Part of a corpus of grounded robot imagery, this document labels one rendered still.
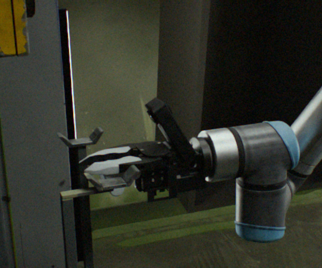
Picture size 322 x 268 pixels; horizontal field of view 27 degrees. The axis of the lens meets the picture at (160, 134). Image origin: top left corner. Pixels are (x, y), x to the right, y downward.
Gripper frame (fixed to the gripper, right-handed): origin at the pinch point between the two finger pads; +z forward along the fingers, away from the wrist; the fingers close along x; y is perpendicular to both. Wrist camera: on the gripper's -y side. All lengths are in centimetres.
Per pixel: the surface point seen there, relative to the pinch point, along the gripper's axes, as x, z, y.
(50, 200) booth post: 46, -1, 27
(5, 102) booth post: 46.5, 7.5, 1.3
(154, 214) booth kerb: 175, -70, 101
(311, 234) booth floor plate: 136, -132, 105
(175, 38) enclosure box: 106, -56, 3
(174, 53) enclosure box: 107, -56, 8
